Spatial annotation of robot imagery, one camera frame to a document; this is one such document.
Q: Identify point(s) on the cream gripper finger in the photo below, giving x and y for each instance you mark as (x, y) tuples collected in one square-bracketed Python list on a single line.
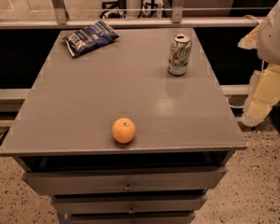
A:
[(263, 94), (250, 41)]

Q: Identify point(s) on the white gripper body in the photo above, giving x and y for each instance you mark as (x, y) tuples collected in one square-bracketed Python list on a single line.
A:
[(275, 36)]

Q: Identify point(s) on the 7up soda can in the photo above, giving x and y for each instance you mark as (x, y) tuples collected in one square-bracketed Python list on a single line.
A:
[(179, 54)]

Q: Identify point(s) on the black office chair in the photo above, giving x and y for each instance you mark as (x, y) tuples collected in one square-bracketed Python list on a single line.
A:
[(112, 0)]

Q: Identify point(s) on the blue chip bag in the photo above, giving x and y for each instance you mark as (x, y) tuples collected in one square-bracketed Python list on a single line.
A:
[(90, 38)]

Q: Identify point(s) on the orange fruit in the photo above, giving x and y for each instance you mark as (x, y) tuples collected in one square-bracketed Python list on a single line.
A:
[(123, 130)]

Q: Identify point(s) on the grey drawer cabinet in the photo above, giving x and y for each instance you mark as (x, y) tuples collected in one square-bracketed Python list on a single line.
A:
[(185, 133)]

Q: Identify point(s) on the metal railing frame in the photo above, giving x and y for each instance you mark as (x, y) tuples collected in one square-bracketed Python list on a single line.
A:
[(71, 14)]

